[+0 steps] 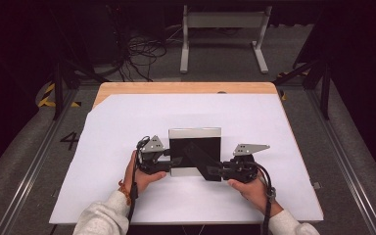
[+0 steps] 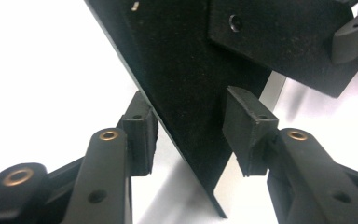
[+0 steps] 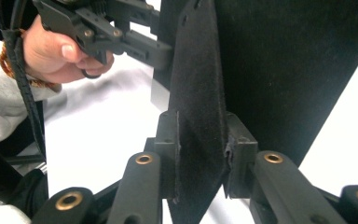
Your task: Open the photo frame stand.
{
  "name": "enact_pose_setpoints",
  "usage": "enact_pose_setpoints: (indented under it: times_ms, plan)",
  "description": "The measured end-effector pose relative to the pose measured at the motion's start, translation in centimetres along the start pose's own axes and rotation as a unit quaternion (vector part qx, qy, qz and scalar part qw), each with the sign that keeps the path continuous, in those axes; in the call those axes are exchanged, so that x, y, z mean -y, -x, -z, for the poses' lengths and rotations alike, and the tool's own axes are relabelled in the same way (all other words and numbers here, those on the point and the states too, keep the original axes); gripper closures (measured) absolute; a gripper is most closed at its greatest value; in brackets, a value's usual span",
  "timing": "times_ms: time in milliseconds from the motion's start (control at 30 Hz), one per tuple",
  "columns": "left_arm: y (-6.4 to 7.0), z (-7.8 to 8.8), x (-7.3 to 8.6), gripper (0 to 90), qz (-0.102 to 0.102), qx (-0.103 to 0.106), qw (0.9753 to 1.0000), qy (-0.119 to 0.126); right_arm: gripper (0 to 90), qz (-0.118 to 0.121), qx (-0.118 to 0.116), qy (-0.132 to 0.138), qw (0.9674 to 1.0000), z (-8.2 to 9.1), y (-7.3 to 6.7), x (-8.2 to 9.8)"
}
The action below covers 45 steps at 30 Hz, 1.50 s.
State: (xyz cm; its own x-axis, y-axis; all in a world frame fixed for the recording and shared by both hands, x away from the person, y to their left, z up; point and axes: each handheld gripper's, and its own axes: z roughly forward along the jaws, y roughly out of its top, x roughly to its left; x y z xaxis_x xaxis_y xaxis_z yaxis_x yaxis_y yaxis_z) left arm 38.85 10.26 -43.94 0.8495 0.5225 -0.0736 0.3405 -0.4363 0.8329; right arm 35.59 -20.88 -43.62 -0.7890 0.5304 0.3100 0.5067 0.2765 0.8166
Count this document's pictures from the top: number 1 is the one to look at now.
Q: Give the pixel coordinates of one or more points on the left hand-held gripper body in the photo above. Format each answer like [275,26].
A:
[151,160]

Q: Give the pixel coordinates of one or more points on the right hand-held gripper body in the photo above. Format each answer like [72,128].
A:
[241,168]

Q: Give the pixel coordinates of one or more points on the black square cloth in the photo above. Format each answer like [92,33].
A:
[194,148]

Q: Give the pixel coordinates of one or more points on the person's left hand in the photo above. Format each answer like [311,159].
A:
[140,181]

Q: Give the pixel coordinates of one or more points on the person's right hand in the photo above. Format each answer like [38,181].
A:
[254,194]

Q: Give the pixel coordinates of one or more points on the white paper sheet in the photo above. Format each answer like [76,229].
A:
[182,111]

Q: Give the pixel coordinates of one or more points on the black metal stand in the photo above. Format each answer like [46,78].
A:
[58,81]
[324,91]

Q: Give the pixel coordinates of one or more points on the white metal stand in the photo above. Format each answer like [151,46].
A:
[223,20]

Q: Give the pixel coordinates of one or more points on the metal floor rail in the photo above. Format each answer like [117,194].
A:
[346,163]
[29,176]

